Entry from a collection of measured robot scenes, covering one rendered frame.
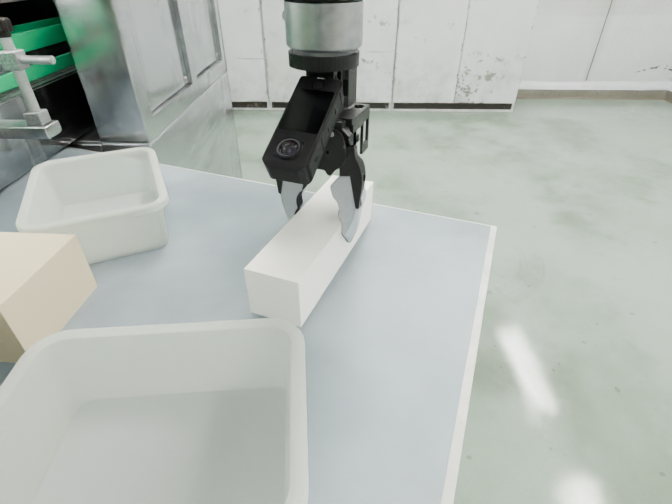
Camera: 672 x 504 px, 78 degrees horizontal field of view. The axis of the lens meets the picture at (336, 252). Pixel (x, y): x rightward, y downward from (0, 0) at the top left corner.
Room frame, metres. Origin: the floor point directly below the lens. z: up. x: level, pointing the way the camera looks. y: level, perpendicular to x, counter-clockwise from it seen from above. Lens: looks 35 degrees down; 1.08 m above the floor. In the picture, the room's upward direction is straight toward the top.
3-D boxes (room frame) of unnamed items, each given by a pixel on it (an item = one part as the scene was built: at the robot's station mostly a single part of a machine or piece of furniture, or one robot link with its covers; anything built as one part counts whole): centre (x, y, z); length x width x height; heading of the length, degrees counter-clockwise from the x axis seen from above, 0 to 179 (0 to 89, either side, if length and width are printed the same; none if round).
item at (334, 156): (0.46, 0.01, 0.94); 0.09 x 0.08 x 0.12; 158
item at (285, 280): (0.43, 0.02, 0.79); 0.24 x 0.06 x 0.06; 158
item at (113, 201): (0.54, 0.34, 0.78); 0.22 x 0.17 x 0.09; 25
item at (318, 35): (0.46, 0.01, 1.02); 0.08 x 0.08 x 0.05
